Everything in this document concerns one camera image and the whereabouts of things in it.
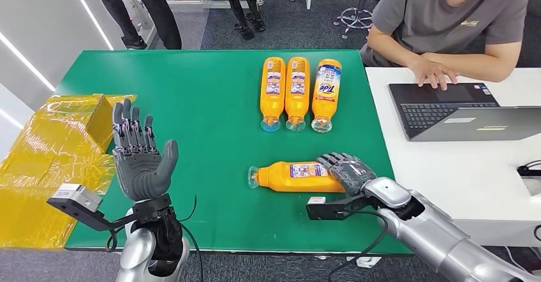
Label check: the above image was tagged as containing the orange bottle with blue cap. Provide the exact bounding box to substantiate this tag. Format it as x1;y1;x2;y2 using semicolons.
259;57;287;133

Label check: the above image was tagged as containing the standing person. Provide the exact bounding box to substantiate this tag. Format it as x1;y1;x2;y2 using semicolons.
90;0;183;51

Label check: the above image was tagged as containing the black plug with cable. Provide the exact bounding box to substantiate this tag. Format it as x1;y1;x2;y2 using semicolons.
516;159;541;178

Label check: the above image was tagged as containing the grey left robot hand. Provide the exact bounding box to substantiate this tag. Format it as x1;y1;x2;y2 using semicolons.
111;99;180;203

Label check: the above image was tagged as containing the orange detergent bottle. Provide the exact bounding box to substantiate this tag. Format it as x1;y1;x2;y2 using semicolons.
285;57;311;133
248;161;348;194

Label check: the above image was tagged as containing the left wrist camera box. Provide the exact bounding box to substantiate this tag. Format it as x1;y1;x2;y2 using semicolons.
46;183;128;232

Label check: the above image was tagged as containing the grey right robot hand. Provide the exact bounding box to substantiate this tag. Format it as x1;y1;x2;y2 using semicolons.
316;152;378;198

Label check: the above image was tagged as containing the orange Tide label bottle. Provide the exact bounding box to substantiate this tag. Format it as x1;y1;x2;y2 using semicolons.
311;59;343;134

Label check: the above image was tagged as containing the dark grey laptop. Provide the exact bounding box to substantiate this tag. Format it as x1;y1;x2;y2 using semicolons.
388;82;541;142

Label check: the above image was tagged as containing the seated person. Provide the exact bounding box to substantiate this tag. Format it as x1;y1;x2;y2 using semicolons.
360;0;534;91

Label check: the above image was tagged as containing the yellow film wrapped cardboard box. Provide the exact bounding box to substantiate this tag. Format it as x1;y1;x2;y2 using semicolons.
0;94;138;249

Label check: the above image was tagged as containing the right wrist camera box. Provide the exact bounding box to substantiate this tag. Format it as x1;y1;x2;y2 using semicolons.
306;195;373;222

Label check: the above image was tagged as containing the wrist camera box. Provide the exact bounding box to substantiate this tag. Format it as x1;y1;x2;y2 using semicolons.
306;195;373;222
46;183;128;232

